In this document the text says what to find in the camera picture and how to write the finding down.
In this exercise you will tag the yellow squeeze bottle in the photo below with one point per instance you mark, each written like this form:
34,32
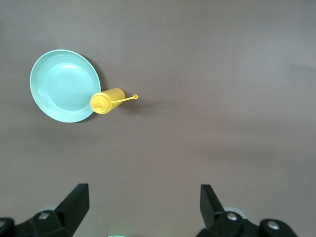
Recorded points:
108,100

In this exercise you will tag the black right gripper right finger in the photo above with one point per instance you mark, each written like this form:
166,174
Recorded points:
212,212

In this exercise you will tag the mint green plate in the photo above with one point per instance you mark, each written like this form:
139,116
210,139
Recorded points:
63,85

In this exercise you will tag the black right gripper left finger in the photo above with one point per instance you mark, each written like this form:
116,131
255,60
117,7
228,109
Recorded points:
74,205

